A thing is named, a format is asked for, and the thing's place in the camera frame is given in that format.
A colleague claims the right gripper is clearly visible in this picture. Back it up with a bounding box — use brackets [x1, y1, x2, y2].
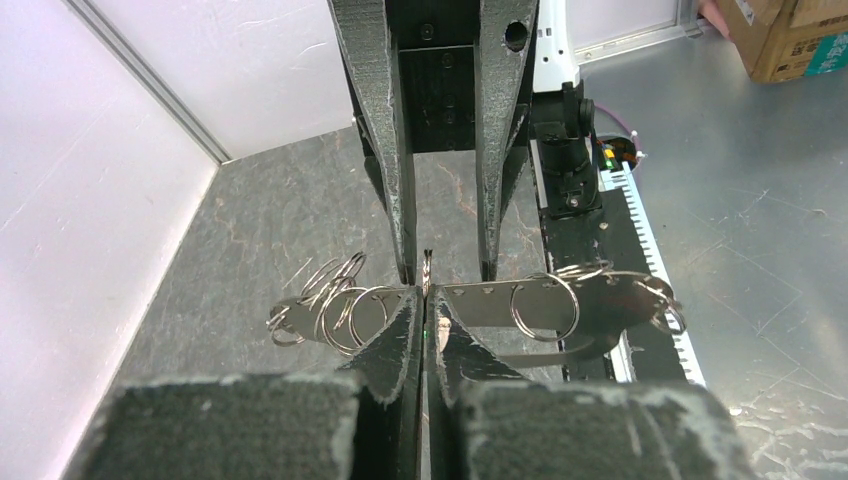
[329, 0, 538, 285]

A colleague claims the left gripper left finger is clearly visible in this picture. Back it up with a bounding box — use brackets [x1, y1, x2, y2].
[65, 287, 424, 479]

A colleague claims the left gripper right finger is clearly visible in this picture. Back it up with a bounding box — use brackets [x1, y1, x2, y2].
[425, 287, 754, 479]

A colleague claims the metal key organizer plate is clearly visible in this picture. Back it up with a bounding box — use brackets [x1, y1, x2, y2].
[265, 252, 661, 368]

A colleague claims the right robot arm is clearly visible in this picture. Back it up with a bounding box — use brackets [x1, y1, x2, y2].
[329, 1, 600, 285]

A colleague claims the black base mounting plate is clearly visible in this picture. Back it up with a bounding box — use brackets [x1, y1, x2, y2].
[529, 139, 690, 386]

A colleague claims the aluminium corner profile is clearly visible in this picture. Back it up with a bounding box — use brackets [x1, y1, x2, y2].
[63, 0, 233, 165]

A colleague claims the cardboard box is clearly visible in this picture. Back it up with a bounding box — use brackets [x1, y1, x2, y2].
[717, 0, 847, 84]

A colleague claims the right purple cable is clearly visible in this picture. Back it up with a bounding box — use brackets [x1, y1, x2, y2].
[592, 102, 645, 164]

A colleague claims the aluminium frame rail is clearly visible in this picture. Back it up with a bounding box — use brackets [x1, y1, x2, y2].
[566, 0, 701, 66]

